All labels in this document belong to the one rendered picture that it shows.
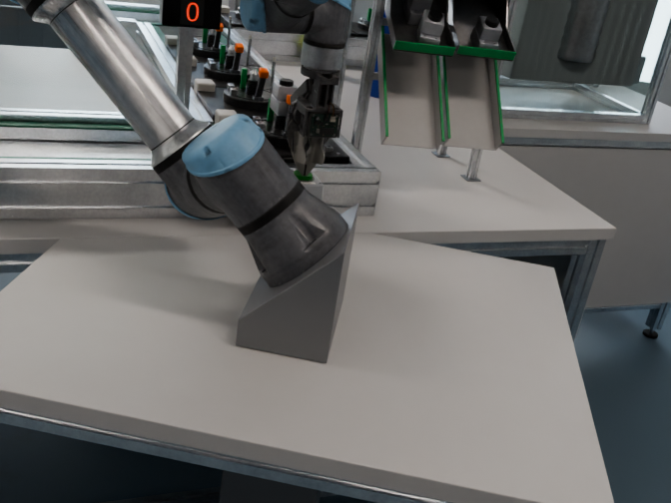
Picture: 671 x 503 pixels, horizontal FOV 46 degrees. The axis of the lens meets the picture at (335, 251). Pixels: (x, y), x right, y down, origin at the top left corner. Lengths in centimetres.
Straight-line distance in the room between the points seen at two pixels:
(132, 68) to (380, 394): 61
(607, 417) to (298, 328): 184
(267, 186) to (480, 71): 92
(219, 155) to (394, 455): 46
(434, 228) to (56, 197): 76
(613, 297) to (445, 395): 207
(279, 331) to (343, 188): 55
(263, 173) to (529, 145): 164
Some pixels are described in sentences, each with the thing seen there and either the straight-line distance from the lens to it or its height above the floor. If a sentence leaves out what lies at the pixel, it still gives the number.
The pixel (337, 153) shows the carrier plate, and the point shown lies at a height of 97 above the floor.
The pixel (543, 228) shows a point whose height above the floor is 86.
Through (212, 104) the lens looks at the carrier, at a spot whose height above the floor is 97.
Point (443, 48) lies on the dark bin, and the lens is 171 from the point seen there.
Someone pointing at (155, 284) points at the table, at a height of 86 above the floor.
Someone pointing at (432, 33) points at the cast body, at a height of 123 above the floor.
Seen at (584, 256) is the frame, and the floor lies 78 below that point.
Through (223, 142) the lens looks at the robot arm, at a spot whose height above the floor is 115.
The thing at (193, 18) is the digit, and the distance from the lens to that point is 173.
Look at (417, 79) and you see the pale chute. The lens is 183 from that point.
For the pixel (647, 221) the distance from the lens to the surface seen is 308.
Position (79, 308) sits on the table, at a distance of 125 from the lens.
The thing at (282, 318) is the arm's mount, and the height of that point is 92.
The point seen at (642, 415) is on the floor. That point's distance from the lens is 293.
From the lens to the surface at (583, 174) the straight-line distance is 281.
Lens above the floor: 150
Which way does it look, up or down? 26 degrees down
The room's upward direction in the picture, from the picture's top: 9 degrees clockwise
